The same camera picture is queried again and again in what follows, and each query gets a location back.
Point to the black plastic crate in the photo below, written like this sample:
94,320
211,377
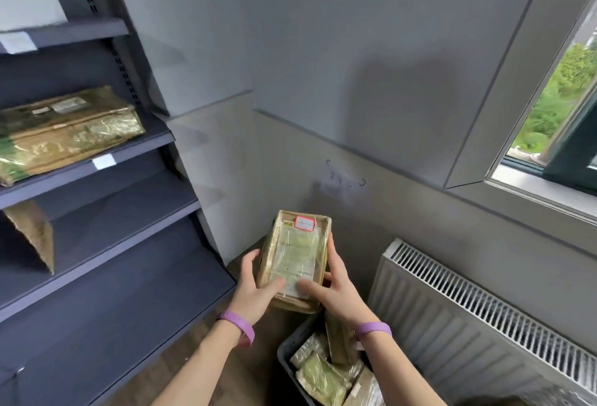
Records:
285,363

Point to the green tree printed parcel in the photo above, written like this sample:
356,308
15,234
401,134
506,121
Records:
70,135

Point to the dark grey shelving unit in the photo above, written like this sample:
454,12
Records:
105,162

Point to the white paper wall note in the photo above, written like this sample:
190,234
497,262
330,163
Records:
343,182

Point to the purple wristband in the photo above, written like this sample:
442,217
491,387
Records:
238,324
373,328

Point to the person's left hand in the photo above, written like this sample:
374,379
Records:
254,298

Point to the person's right forearm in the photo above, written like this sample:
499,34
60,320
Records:
401,373

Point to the window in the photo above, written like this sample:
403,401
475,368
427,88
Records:
550,116

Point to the grey metal shelving unit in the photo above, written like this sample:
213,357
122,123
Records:
116,280

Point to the person's left forearm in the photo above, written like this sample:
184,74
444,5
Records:
200,368

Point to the person's right hand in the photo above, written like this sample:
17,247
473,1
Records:
343,300

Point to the white radiator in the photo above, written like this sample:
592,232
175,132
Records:
443,326

